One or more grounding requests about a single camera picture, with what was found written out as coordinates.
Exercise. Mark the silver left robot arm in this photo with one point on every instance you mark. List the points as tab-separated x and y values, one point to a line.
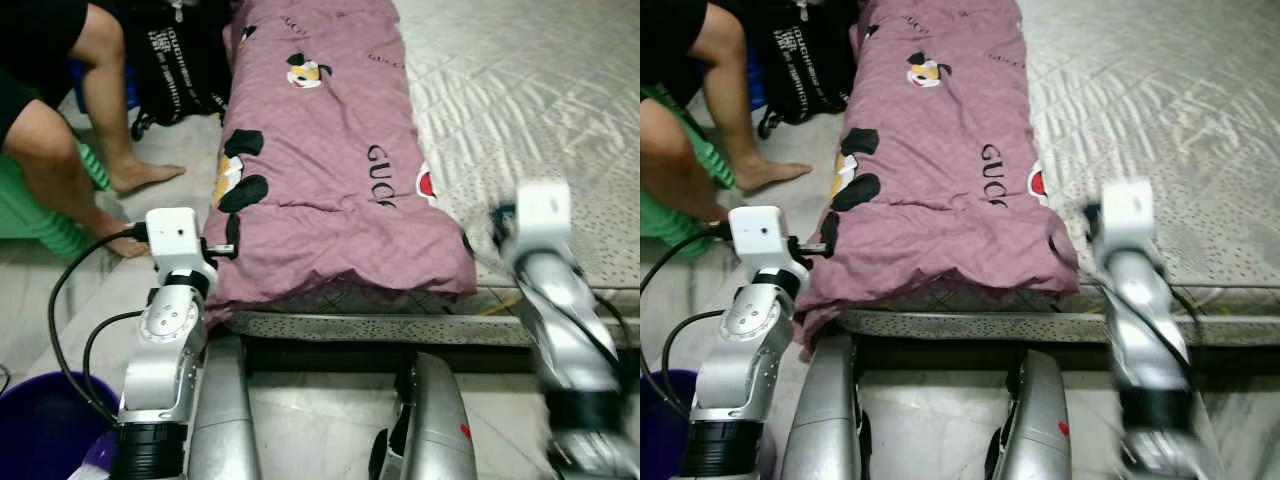
745	350
165	350

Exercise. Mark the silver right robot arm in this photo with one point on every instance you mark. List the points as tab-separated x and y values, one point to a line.
570	330
1150	330

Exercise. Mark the pink cartoon print blanket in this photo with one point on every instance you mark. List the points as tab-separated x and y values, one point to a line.
330	150
940	150

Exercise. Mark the green plastic stool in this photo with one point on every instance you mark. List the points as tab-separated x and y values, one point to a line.
665	215
30	215

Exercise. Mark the grey quilted mattress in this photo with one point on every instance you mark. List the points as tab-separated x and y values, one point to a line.
530	80
1150	80

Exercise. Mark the grey left robot leg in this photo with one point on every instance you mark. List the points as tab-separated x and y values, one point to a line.
225	420
825	420

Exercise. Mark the grey robot leg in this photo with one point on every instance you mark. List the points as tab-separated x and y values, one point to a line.
430	420
825	420
225	420
1035	420

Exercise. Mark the person in black shorts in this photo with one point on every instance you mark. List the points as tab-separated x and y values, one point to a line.
40	150
670	140

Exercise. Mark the black bag white lettering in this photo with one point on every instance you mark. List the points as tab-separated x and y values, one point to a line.
805	60
180	60

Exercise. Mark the grey right robot leg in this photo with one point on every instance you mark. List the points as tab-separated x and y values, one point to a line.
1035	420
430	420

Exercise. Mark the purple plastic bucket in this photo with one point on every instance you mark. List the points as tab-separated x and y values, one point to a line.
662	430
40	430

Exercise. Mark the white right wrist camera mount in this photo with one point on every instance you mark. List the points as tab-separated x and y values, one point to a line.
542	215
1128	212

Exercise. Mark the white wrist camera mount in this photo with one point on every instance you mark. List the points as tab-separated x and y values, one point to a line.
175	235
758	233
1128	212
542	215

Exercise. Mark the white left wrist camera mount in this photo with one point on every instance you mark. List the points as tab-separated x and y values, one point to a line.
758	233
175	235

